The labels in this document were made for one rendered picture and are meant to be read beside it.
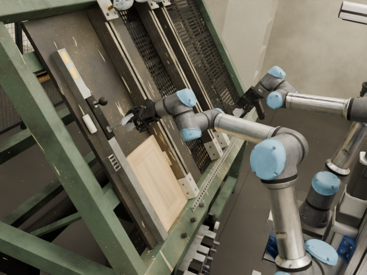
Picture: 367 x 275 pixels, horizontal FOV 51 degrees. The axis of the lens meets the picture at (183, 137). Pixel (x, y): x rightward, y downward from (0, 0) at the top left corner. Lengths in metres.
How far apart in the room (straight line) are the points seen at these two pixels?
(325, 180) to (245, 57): 3.91
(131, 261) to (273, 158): 0.74
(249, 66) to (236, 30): 0.54
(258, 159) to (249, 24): 4.39
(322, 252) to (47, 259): 1.16
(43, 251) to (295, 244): 1.14
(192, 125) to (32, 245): 0.96
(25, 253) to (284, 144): 1.29
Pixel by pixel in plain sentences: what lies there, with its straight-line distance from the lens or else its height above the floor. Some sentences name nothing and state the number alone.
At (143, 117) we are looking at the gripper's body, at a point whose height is 1.49.
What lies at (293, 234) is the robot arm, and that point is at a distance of 1.28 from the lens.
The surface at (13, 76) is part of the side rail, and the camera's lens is 1.49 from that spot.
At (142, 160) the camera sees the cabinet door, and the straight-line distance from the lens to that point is 1.85.
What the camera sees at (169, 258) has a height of 0.86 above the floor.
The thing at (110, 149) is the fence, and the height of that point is 1.29.
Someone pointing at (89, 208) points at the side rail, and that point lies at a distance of 1.54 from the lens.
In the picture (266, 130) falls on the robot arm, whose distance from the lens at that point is 1.37.
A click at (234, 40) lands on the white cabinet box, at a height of 0.95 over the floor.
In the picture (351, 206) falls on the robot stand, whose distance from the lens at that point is 1.60.
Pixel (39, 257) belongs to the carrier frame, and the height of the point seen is 0.78.
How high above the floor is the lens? 2.14
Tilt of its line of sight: 28 degrees down
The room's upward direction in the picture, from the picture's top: 9 degrees clockwise
